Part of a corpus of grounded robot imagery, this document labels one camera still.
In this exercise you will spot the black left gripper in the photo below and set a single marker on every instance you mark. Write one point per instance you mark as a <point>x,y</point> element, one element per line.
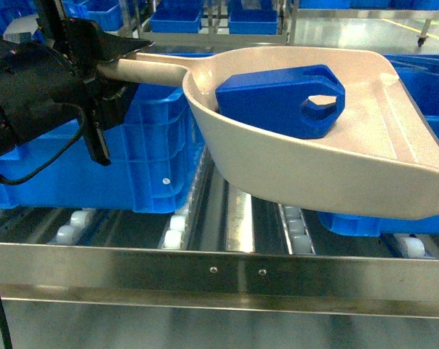
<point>108,108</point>

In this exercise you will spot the blue plastic part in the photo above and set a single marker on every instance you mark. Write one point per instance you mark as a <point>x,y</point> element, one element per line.
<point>301,102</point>

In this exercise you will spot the beige plastic dustpan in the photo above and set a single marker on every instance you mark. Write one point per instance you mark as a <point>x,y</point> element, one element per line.
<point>380,159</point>

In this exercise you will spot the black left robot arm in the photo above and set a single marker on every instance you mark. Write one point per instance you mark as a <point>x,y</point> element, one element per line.
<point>44,86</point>

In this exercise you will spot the steel roller shelf rack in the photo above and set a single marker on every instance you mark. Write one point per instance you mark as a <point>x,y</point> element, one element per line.
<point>220,280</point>

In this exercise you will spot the blue bin rear left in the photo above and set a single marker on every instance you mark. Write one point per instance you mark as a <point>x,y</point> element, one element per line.
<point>177,17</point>

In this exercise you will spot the blue bin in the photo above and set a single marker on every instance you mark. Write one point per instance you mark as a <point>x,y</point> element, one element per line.
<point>252,17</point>
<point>420,75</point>
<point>153,157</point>
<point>177,17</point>

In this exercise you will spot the blue bin front left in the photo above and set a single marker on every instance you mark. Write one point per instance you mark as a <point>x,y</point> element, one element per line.
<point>153,157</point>

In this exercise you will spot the blue bin rear right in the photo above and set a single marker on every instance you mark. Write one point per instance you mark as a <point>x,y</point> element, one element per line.
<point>252,17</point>

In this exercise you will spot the blue bin front right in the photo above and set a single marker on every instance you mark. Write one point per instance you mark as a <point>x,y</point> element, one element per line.
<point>420,75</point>

